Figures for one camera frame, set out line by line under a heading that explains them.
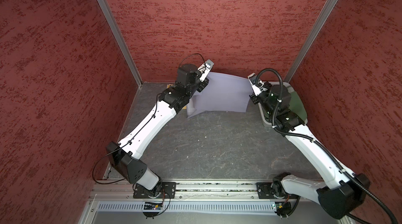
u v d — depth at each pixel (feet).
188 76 1.64
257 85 1.86
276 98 1.66
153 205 2.36
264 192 2.43
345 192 1.20
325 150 1.43
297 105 3.08
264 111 1.99
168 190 2.43
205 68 1.87
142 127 1.44
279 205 2.35
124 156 1.31
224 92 2.45
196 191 2.48
